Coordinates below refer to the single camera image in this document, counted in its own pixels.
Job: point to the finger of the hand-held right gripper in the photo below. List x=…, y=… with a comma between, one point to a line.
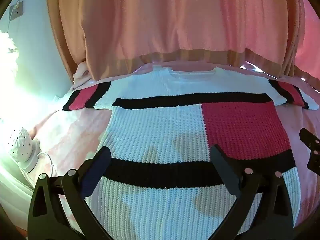
x=314, y=155

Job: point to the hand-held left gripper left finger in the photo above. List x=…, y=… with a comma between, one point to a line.
x=100, y=165

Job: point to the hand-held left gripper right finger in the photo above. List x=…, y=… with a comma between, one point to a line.
x=222, y=166

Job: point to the white black red knit sweater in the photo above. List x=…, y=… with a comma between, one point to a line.
x=160, y=127

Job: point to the pink bow-print blanket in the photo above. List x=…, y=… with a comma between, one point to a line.
x=75, y=130

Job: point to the white perforated ceramic lamp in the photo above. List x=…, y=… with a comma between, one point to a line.
x=21, y=147

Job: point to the pink orange curtain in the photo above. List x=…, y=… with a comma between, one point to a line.
x=175, y=17

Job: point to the wall socket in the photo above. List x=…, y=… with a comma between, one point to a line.
x=16, y=10

